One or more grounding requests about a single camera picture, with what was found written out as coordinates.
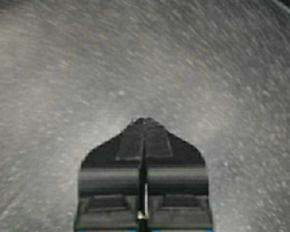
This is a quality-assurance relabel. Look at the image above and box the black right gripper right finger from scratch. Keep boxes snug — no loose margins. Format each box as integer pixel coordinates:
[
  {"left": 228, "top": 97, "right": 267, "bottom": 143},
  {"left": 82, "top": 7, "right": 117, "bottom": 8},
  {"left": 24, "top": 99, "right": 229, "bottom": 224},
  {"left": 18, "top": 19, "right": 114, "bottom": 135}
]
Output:
[{"left": 144, "top": 118, "right": 213, "bottom": 232}]

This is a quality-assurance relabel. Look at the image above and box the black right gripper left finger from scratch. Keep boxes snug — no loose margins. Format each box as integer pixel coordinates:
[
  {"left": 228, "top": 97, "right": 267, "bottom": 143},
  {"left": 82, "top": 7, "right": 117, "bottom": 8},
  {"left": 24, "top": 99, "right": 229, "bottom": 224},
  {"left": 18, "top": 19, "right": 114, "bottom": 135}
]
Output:
[{"left": 74, "top": 118, "right": 145, "bottom": 232}]

